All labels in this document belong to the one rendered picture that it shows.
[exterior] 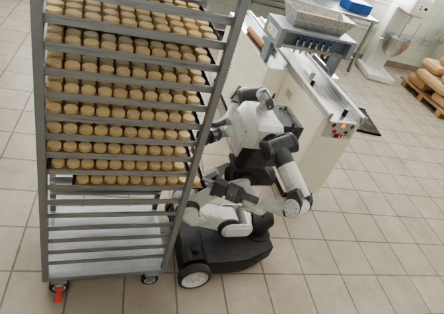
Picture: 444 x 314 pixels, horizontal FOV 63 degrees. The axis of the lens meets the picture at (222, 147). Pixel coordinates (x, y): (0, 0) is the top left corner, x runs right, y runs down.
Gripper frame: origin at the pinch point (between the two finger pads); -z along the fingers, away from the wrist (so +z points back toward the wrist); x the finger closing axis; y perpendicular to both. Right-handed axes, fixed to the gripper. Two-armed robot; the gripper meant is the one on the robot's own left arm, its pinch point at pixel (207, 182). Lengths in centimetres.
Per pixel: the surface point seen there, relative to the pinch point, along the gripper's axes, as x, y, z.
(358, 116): 12, -117, 81
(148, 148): 17.0, 13.3, -28.9
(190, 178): 9.6, 12.9, -6.9
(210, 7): -48, -440, -116
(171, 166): 9.9, 10.8, -17.3
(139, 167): 9.5, 18.7, -29.3
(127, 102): 45, 26, -36
